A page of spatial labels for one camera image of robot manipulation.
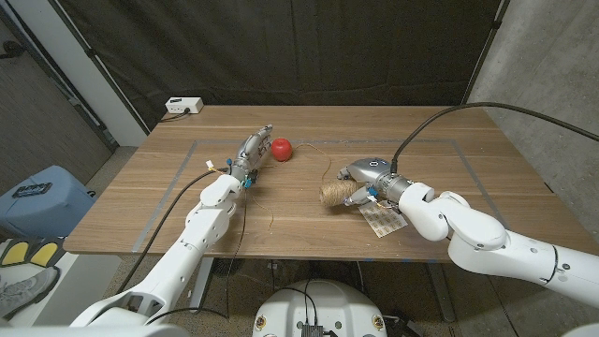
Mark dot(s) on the grey tape outline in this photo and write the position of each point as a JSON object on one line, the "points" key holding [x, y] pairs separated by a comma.
{"points": [[351, 141]]}

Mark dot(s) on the grey sneaker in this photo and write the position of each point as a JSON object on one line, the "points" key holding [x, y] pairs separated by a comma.
{"points": [[28, 290]]}

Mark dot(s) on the black backdrop stand pole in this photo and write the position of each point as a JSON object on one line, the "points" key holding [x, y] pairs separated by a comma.
{"points": [[91, 54], [488, 47]]}

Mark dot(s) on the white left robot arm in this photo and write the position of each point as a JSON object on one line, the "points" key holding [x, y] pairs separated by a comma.
{"points": [[206, 224]]}

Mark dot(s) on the yellow foot pedal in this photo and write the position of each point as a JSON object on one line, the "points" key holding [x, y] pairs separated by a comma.
{"points": [[15, 253], [44, 253]]}

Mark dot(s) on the black door frame rail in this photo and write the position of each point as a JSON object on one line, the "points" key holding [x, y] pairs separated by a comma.
{"points": [[75, 100]]}

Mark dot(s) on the metal table leg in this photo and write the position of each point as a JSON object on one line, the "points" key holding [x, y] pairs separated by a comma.
{"points": [[442, 295], [201, 285]]}

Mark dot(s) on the sticker sheet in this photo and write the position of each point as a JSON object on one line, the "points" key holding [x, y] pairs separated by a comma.
{"points": [[384, 224]]}

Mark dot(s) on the jute twine spool with strand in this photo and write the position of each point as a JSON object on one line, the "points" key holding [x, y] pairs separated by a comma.
{"points": [[334, 193]]}

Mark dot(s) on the white power strip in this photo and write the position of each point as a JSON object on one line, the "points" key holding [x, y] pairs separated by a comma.
{"points": [[184, 105]]}

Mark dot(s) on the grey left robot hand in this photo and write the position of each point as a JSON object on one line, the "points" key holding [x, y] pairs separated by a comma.
{"points": [[250, 152]]}

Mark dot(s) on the blue plastic bin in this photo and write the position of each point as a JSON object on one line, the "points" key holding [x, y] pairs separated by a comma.
{"points": [[56, 210]]}

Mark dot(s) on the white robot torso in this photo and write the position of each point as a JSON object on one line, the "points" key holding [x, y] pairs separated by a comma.
{"points": [[337, 304]]}

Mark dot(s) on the grey hub on torso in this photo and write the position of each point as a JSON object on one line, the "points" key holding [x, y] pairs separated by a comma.
{"points": [[312, 330]]}

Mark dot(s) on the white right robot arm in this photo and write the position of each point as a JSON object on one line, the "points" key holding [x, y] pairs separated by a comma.
{"points": [[477, 229]]}

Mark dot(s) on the red ball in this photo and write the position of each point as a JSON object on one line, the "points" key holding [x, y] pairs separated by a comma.
{"points": [[281, 150]]}

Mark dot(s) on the black backdrop curtain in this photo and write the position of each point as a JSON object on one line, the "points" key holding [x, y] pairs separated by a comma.
{"points": [[281, 47]]}

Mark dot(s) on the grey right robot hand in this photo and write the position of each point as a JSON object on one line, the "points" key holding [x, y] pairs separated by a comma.
{"points": [[374, 169]]}

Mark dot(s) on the black round ribbed object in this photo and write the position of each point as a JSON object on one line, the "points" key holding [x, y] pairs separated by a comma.
{"points": [[228, 267]]}

